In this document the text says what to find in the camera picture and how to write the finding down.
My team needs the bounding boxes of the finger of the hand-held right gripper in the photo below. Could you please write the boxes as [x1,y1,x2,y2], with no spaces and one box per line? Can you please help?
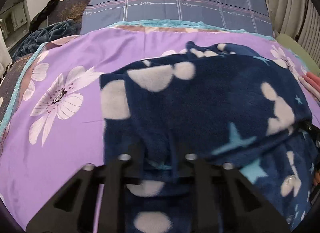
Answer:
[296,120,320,138]

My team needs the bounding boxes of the blue plaid pillow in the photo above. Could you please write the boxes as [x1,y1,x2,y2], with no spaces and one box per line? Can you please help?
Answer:
[79,0,273,35]

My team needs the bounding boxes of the navy fleece garment white dots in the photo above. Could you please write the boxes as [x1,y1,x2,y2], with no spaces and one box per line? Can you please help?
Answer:
[99,41,316,233]

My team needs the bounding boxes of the beige curtain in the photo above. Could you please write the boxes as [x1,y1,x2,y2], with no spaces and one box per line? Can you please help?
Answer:
[265,0,320,58]

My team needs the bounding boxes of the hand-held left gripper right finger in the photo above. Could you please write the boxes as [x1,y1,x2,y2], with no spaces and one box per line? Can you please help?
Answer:
[171,145,292,233]

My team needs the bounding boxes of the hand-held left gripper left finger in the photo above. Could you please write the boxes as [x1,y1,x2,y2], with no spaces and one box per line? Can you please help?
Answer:
[26,143,143,233]

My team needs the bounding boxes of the pink folded cloth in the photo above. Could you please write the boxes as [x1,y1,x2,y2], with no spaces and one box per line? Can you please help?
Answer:
[297,70,320,106]

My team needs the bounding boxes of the purple floral bed sheet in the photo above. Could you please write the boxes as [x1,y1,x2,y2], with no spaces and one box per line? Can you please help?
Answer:
[0,26,320,233]

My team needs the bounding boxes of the dark blue fleece blanket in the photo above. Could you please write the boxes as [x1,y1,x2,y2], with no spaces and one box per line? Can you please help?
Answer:
[12,19,82,61]

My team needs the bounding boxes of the green folded cloth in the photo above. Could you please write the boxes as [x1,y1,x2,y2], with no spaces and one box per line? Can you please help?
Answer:
[276,33,320,73]

